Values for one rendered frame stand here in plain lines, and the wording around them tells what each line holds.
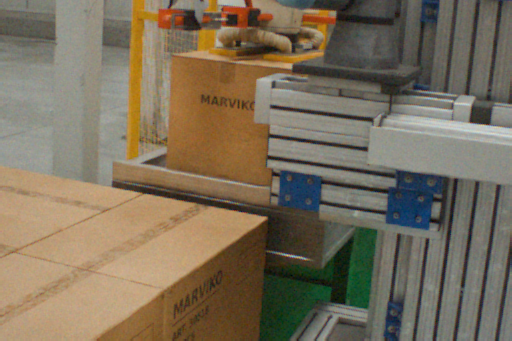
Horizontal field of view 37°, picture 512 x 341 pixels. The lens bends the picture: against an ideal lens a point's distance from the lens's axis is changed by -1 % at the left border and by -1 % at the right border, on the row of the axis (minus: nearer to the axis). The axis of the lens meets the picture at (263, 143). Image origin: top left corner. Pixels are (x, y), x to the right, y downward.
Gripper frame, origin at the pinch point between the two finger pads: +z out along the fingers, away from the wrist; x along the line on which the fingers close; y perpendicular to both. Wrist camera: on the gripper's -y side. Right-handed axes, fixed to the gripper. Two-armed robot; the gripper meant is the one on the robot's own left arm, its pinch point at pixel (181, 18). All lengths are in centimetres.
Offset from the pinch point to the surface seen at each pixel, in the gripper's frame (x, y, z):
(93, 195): 29, 5, 54
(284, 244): -24, 24, 63
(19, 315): -8, -68, 53
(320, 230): -35, 24, 56
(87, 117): 96, 92, 52
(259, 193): -15, 23, 49
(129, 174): 27, 21, 51
